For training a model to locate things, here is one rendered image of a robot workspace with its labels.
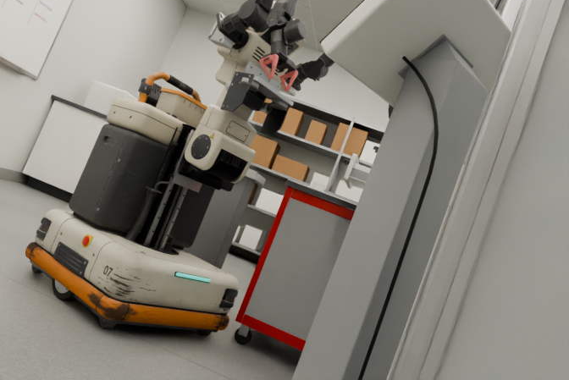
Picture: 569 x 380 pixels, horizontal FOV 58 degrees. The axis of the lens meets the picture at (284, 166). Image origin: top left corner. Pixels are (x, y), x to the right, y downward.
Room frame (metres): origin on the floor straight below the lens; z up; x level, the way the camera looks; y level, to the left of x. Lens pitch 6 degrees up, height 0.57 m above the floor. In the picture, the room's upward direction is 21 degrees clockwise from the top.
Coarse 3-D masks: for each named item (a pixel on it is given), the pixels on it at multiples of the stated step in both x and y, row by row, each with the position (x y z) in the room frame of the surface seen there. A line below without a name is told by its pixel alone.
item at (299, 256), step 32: (288, 192) 2.33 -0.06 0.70; (320, 192) 2.29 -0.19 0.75; (288, 224) 2.32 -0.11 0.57; (320, 224) 2.29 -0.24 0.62; (288, 256) 2.31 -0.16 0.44; (320, 256) 2.28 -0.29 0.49; (256, 288) 2.33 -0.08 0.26; (288, 288) 2.30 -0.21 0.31; (320, 288) 2.27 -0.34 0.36; (256, 320) 2.32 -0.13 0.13; (288, 320) 2.29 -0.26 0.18
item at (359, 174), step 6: (354, 168) 2.04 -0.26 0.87; (360, 168) 2.04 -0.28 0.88; (366, 168) 2.03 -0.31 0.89; (354, 174) 2.04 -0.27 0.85; (360, 174) 2.03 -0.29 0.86; (366, 174) 2.03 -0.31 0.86; (354, 180) 2.09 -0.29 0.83; (360, 180) 2.04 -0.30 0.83; (366, 180) 2.03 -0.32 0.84; (360, 186) 2.21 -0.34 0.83
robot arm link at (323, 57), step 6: (324, 54) 2.13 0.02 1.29; (318, 60) 2.13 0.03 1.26; (324, 60) 2.13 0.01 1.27; (330, 60) 2.13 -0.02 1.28; (306, 66) 2.16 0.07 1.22; (312, 66) 2.14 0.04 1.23; (318, 66) 2.13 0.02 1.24; (324, 66) 2.14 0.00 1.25; (330, 66) 2.18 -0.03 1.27; (306, 72) 2.16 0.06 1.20; (312, 72) 2.15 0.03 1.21; (318, 72) 2.14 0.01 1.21; (312, 78) 2.16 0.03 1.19
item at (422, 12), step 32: (384, 0) 0.99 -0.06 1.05; (416, 0) 1.00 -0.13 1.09; (448, 0) 1.02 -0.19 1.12; (480, 0) 1.04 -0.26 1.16; (352, 32) 1.03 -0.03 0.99; (384, 32) 1.05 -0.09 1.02; (416, 32) 1.07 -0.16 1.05; (448, 32) 1.09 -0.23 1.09; (480, 32) 1.11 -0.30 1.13; (352, 64) 1.10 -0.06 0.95; (384, 64) 1.12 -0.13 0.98; (480, 64) 1.19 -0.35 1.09; (384, 96) 1.20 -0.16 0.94
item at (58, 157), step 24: (96, 96) 5.24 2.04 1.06; (120, 96) 5.19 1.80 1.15; (48, 120) 5.00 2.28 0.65; (72, 120) 4.96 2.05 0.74; (96, 120) 4.93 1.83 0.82; (48, 144) 4.98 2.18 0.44; (72, 144) 4.95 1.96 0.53; (24, 168) 5.01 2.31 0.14; (48, 168) 4.97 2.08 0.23; (72, 168) 4.93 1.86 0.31; (48, 192) 5.01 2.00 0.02; (72, 192) 4.91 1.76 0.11
